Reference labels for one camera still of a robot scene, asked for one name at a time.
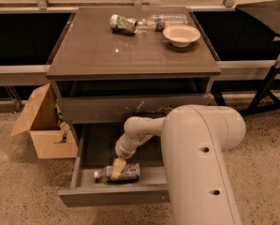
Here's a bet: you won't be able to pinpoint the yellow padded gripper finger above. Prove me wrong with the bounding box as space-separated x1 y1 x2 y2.
111 157 126 181

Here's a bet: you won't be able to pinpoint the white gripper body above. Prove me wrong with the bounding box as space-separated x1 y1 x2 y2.
115 133 145 159

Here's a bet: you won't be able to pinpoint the blue label plastic bottle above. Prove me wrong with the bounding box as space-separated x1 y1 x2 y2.
94 163 140 184

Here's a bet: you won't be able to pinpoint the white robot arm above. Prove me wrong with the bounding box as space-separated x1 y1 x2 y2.
111 105 246 225

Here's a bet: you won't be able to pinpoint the open grey bottom drawer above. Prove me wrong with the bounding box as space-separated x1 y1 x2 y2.
59 123 169 207

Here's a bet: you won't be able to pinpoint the closed grey upper drawer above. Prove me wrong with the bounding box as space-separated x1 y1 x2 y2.
58 94 211 124

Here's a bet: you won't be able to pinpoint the grey drawer cabinet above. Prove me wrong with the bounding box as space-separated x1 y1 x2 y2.
47 7 220 139

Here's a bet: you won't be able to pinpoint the clear plastic water bottle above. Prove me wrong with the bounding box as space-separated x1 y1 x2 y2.
138 14 187 31

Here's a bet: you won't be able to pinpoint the items in cardboard box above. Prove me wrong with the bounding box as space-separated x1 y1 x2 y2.
54 102 70 143

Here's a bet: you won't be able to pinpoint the open cardboard box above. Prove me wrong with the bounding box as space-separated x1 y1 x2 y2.
10 83 78 158

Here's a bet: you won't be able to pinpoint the green crushed can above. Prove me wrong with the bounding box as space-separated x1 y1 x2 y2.
110 14 138 34

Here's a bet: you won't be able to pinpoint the white paper bowl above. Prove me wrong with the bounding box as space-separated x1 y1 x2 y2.
163 25 200 48

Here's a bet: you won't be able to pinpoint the black stand with legs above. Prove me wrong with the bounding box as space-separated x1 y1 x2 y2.
213 0 280 117

